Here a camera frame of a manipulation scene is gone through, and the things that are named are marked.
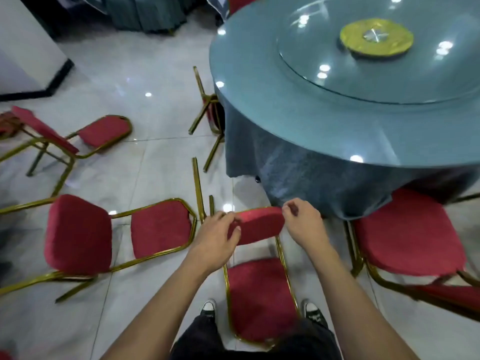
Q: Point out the blue round table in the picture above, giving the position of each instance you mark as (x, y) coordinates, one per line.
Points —
(300, 119)

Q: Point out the glass lazy susan turntable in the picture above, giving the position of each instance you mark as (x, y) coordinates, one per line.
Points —
(375, 74)

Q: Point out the yellow turntable base disc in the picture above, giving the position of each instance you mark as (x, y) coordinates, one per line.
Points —
(352, 44)

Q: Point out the white clothed table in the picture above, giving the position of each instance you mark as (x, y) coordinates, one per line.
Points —
(217, 5)

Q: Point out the person's left hand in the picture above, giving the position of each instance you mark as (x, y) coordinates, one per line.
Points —
(213, 247)

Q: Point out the person's right forearm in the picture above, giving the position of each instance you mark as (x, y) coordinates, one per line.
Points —
(356, 307)

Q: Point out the black white canvas sneaker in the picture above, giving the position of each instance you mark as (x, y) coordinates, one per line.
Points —
(313, 313)
(209, 309)

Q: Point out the person's right hand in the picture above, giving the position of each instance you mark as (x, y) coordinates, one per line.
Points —
(307, 228)

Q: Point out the person's left forearm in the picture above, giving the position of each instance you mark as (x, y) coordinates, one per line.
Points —
(157, 318)

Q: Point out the black trousers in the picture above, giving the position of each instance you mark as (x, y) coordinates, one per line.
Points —
(195, 341)

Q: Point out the red chair gold frame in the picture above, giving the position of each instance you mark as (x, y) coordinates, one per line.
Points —
(105, 131)
(243, 2)
(208, 112)
(78, 236)
(7, 125)
(408, 236)
(258, 296)

